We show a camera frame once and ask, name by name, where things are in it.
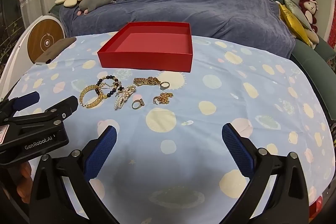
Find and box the gold chain bangle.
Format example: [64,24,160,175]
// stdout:
[79,85,104,109]

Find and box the black bead bracelet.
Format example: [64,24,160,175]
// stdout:
[95,74,124,101]

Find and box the white pearl bracelet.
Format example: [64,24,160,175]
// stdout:
[113,85,137,111]

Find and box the gold ring with stone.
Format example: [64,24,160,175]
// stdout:
[131,98,145,110]

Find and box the gold wrist watch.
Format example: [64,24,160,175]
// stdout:
[133,77,161,86]

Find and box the gold chain necklace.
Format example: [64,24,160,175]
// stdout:
[152,92,174,105]

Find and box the person's left hand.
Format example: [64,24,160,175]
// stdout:
[13,161,33,204]

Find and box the brown phone case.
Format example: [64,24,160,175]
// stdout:
[35,37,76,65]

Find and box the round wooden white device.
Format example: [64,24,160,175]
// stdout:
[1,15,65,98]

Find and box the grey plush toy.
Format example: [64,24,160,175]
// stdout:
[77,0,116,16]

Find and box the blue patterned tablecloth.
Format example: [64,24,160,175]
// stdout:
[11,34,335,223]

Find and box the red shallow box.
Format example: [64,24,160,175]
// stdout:
[97,22,193,73]

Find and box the green sofa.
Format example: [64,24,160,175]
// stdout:
[259,0,335,123]

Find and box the gold shiny pillow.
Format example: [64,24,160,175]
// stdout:
[278,2,313,47]

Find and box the grey-green patterned pillow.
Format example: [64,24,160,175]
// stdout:
[284,0,312,30]

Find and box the blue-grey sofa blanket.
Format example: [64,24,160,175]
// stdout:
[59,0,295,58]

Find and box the red monkey plush toy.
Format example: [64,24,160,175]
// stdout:
[299,0,318,33]

